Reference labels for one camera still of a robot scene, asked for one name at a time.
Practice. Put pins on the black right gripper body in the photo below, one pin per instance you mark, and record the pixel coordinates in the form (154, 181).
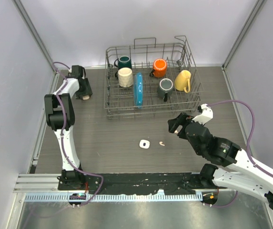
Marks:
(182, 134)

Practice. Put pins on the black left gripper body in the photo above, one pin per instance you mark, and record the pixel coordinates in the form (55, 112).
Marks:
(85, 90)

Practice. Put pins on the white earbud charging case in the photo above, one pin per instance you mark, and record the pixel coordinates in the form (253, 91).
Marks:
(144, 144)

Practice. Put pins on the beige earbud charging case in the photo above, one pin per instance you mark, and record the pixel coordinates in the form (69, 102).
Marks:
(87, 97)

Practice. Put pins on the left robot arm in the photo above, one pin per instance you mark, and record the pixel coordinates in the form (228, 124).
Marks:
(60, 116)

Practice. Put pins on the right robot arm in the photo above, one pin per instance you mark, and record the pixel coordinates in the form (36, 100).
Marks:
(228, 165)

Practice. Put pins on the grey mug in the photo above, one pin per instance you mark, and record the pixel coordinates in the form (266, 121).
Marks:
(165, 89)

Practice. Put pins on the cream ribbed mug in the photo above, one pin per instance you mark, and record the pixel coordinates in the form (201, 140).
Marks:
(125, 77)

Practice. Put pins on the yellow mug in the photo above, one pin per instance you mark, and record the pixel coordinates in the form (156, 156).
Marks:
(183, 81)

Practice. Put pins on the dark green mug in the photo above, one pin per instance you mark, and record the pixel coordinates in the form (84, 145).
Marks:
(123, 62)

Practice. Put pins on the blue plastic plate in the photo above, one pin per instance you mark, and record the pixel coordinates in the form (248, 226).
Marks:
(138, 90)

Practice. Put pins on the orange mug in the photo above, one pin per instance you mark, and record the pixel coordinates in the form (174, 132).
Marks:
(159, 68)

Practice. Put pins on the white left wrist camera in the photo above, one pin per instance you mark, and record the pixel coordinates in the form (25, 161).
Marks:
(77, 72)

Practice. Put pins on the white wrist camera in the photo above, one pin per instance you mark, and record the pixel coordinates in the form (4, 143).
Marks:
(205, 114)
(77, 72)

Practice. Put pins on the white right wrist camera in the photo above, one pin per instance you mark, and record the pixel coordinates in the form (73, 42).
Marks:
(205, 114)

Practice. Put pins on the grey wire dish rack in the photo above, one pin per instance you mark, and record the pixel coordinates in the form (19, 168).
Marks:
(119, 101)

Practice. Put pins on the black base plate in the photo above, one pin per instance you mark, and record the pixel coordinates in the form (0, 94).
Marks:
(135, 183)

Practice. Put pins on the white slotted cable duct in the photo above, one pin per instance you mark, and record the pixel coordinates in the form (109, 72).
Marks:
(66, 196)

